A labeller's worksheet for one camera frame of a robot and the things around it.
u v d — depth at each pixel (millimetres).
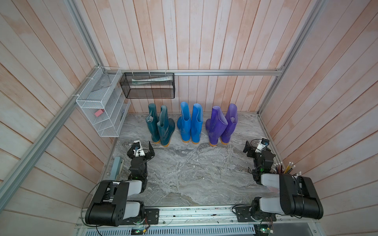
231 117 899
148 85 1062
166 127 851
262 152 751
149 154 786
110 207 433
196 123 817
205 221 730
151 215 734
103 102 692
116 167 858
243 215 729
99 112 823
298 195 438
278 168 756
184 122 814
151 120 833
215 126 877
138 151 715
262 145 760
